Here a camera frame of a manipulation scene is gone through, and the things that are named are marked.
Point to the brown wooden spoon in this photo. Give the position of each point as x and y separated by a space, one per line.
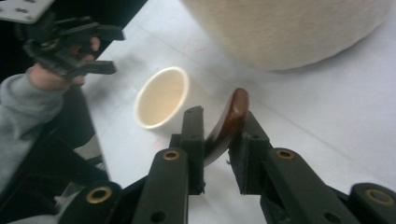
232 118

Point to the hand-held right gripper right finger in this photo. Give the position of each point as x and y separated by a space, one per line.
280 180

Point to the white table cover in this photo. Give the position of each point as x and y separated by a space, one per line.
311 109

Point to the white cup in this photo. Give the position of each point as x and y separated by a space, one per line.
158 99

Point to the cream rice container with lid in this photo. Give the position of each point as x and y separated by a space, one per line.
280 31

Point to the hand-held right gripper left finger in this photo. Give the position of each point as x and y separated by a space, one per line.
168 186

